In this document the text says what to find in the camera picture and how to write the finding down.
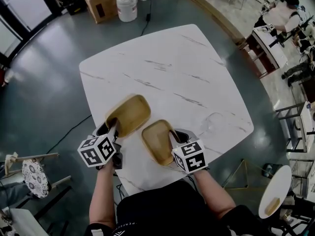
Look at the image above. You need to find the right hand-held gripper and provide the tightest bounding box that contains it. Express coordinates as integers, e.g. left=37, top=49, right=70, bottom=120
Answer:
left=171, top=128, right=210, bottom=176

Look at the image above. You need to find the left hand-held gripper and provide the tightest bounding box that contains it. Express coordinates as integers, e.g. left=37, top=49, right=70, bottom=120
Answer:
left=77, top=120, right=124, bottom=171

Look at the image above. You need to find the wooden tray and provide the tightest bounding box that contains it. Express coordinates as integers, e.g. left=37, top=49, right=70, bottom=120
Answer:
left=105, top=94, right=152, bottom=139
left=141, top=119, right=182, bottom=167

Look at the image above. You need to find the person's left forearm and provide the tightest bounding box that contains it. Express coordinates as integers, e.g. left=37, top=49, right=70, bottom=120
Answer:
left=88, top=160, right=117, bottom=229

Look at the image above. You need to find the person's right forearm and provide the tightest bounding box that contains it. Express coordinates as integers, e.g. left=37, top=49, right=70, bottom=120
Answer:
left=193, top=168, right=237, bottom=221

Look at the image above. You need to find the clear glass cup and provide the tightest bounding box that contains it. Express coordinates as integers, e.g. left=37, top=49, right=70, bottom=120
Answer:
left=199, top=111, right=225, bottom=138

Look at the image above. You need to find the white marble table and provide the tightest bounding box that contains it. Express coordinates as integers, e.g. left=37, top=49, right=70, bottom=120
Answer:
left=78, top=24, right=254, bottom=197

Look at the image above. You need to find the person's black shirt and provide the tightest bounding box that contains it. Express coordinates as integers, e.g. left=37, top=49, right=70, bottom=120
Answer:
left=83, top=180, right=273, bottom=236

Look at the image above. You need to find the floral patterned stool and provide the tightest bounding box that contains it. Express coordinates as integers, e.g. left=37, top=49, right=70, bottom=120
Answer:
left=21, top=159, right=52, bottom=199

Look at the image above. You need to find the round white side table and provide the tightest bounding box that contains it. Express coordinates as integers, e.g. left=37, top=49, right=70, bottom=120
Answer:
left=258, top=165, right=292, bottom=219

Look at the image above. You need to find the black metal rack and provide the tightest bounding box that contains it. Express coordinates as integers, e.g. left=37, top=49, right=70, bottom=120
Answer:
left=275, top=101, right=315, bottom=153

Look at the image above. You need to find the white and wooden desk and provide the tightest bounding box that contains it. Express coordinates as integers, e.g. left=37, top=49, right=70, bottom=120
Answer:
left=245, top=27, right=289, bottom=80

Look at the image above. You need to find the open cardboard box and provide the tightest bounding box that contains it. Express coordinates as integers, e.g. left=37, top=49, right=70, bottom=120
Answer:
left=82, top=0, right=122, bottom=25

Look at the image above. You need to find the black floor cable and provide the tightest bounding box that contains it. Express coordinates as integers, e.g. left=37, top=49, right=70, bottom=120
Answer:
left=45, top=114, right=92, bottom=155

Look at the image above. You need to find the gold wire frame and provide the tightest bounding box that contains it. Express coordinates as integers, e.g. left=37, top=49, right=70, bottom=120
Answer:
left=222, top=159, right=268, bottom=190

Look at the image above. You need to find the black power adapter cable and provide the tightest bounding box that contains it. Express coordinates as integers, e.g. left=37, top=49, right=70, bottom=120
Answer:
left=140, top=0, right=154, bottom=37

